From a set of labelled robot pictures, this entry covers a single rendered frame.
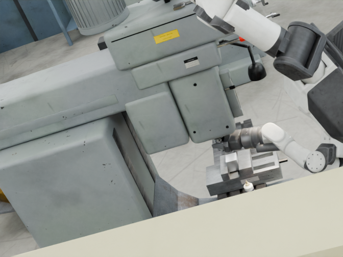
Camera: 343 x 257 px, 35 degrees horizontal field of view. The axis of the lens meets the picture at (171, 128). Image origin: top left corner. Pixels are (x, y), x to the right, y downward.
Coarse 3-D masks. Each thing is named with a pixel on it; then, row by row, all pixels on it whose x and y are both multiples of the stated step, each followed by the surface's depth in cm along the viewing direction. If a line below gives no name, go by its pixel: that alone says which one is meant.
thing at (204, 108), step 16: (176, 80) 209; (192, 80) 208; (208, 80) 208; (176, 96) 212; (192, 96) 212; (208, 96) 211; (224, 96) 213; (192, 112) 215; (208, 112) 215; (224, 112) 215; (192, 128) 219; (208, 128) 219; (224, 128) 219
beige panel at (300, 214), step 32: (256, 192) 31; (288, 192) 30; (320, 192) 29; (160, 224) 31; (192, 224) 30; (224, 224) 29; (256, 224) 28; (288, 224) 28; (320, 224) 27; (32, 256) 33; (64, 256) 32; (96, 256) 31; (128, 256) 30; (160, 256) 29; (192, 256) 28; (224, 256) 27; (256, 256) 27; (288, 256) 26; (320, 256) 26
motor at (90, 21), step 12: (72, 0) 194; (84, 0) 193; (96, 0) 193; (108, 0) 195; (120, 0) 200; (72, 12) 200; (84, 12) 196; (96, 12) 195; (108, 12) 196; (120, 12) 200; (84, 24) 198; (96, 24) 197; (108, 24) 197
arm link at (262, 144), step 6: (258, 126) 226; (252, 132) 224; (258, 132) 223; (252, 138) 223; (258, 138) 222; (264, 138) 221; (252, 144) 224; (258, 144) 222; (264, 144) 221; (270, 144) 220; (258, 150) 222; (264, 150) 221; (270, 150) 220; (276, 150) 220
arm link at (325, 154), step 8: (328, 136) 201; (320, 144) 203; (328, 144) 200; (336, 144) 199; (312, 152) 202; (320, 152) 200; (328, 152) 198; (336, 152) 199; (312, 160) 202; (320, 160) 200; (328, 160) 198; (312, 168) 202; (320, 168) 199
